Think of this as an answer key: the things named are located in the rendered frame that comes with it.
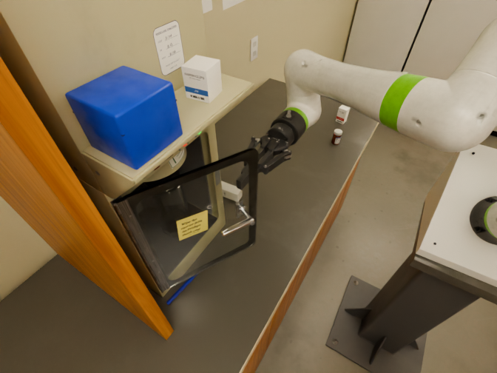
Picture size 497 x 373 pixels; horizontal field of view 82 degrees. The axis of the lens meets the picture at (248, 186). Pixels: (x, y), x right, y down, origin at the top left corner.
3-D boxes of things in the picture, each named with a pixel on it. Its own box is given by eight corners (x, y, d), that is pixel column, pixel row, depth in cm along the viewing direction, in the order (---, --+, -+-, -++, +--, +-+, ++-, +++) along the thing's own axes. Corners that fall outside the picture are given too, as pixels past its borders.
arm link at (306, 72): (375, 134, 64) (407, 115, 68) (383, 84, 57) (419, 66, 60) (277, 91, 89) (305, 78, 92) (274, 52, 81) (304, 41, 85)
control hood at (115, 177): (103, 195, 50) (78, 152, 43) (214, 109, 69) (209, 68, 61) (150, 223, 46) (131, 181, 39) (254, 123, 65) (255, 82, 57)
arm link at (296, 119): (303, 143, 89) (277, 133, 92) (309, 110, 81) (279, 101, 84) (294, 153, 86) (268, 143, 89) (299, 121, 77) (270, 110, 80)
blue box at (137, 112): (90, 147, 44) (62, 93, 37) (140, 115, 49) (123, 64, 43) (137, 172, 40) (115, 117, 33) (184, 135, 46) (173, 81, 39)
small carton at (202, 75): (186, 98, 53) (180, 66, 49) (200, 85, 56) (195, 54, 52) (209, 103, 52) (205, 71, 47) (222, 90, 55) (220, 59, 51)
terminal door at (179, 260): (163, 289, 82) (115, 198, 52) (254, 242, 92) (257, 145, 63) (164, 291, 81) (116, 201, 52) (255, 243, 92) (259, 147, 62)
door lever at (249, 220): (214, 225, 73) (213, 219, 71) (246, 210, 76) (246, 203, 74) (223, 240, 70) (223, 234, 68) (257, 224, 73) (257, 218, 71)
